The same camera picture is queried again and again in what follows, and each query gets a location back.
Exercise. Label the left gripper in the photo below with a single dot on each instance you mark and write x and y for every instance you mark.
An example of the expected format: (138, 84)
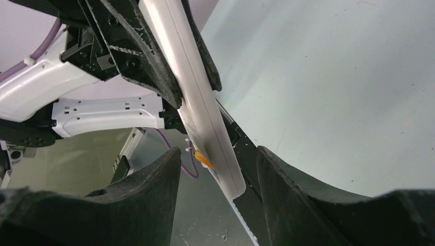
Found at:
(108, 38)

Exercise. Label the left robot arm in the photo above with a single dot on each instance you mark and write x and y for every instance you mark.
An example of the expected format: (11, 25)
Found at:
(47, 100)

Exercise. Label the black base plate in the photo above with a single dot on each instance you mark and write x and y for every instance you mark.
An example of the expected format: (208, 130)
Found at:
(249, 206)

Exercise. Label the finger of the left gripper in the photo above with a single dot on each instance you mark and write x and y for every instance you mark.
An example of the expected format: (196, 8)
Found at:
(209, 65)

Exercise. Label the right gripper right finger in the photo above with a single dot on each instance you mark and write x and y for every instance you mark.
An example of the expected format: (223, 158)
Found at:
(302, 210)

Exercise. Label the white remote control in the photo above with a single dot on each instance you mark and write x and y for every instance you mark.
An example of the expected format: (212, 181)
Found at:
(199, 111)

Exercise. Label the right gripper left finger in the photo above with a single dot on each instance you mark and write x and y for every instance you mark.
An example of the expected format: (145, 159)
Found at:
(136, 210)

